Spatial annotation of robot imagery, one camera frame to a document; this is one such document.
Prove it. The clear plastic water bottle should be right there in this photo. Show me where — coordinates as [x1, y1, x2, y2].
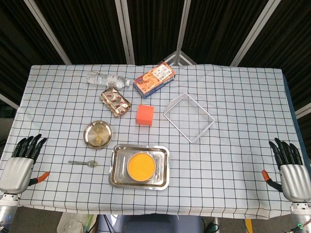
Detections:
[86, 71, 131, 89]

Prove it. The orange blue cookie box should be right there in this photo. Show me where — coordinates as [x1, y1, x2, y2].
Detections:
[133, 62, 176, 99]

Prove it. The clear plastic container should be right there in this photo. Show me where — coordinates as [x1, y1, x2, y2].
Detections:
[57, 213, 86, 233]

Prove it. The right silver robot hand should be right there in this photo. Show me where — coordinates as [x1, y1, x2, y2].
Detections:
[261, 137, 311, 202]

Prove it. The yellow powder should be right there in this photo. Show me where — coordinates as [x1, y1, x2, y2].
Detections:
[128, 153, 156, 181]

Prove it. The rectangular stainless steel tray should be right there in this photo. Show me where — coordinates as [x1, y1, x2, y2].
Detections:
[108, 143, 171, 191]

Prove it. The orange foam cube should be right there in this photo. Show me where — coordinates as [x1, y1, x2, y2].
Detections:
[136, 104, 155, 127]

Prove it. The black white-framed partition screen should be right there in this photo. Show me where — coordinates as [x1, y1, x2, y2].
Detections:
[0, 0, 311, 127]

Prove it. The round gold metal plate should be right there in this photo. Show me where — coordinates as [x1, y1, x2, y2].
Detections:
[83, 120, 113, 149]

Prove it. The small metal spoon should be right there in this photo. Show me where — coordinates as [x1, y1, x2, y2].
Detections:
[68, 160, 98, 168]

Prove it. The gold foil snack packet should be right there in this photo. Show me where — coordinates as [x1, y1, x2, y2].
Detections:
[99, 87, 133, 118]

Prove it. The white black checkered tablecloth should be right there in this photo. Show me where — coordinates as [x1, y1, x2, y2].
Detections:
[0, 64, 311, 220]

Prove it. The white wire mesh basket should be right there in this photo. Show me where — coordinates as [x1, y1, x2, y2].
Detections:
[163, 92, 215, 143]

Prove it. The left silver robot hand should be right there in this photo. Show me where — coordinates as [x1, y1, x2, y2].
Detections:
[0, 133, 50, 195]

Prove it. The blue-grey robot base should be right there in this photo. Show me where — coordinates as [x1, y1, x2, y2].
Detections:
[97, 213, 205, 233]

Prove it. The beige round bowl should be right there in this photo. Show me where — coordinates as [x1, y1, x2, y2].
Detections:
[126, 151, 156, 182]

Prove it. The white triangular screen foot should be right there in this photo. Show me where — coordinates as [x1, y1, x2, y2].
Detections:
[161, 50, 197, 66]

